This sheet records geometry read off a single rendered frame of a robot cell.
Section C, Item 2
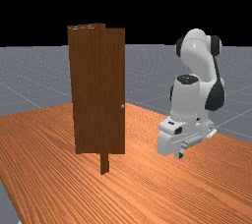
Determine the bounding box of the brown wooden door in frame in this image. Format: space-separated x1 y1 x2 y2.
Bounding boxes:
67 22 127 176

